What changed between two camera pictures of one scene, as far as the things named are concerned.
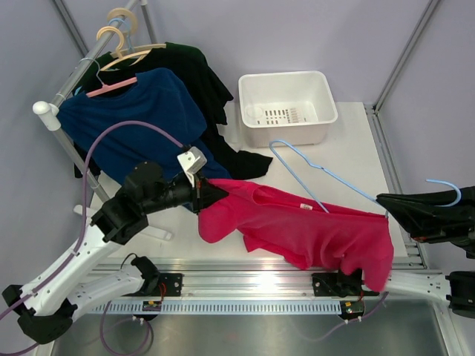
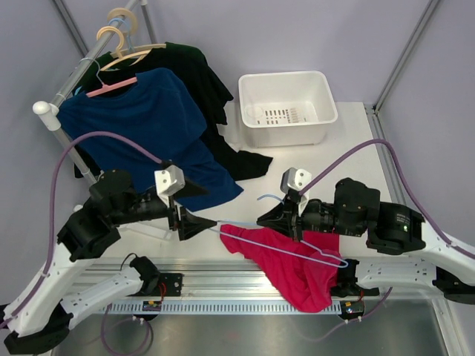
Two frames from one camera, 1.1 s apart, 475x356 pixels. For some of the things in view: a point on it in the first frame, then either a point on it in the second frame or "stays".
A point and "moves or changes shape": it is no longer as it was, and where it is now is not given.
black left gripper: [204, 193] → [189, 225]
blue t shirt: [159, 99] stays
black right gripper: [417, 211] → [280, 219]
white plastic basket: [295, 107] stays
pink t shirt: [314, 237] moves or changes shape
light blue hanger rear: [130, 47] stays
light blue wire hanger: [448, 204] → [276, 251]
